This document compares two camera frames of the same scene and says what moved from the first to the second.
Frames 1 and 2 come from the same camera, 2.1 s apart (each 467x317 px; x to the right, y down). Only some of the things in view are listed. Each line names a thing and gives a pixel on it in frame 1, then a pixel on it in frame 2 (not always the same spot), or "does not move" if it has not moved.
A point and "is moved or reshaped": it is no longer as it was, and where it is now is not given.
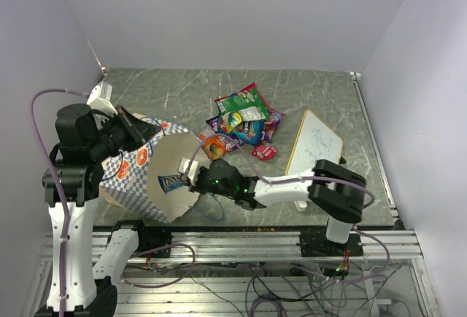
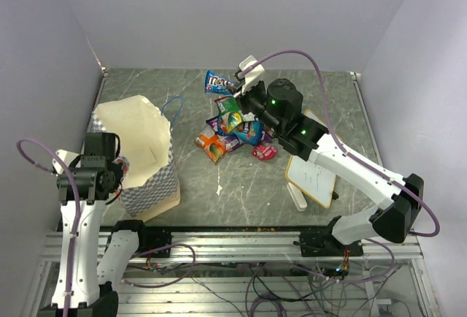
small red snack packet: x=264 y=152 does not move
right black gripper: x=197 y=187 to x=243 y=98
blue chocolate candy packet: x=169 y=182 to x=215 y=82
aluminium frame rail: x=270 y=247 does not move
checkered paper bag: x=132 y=180 is moved or reshaped
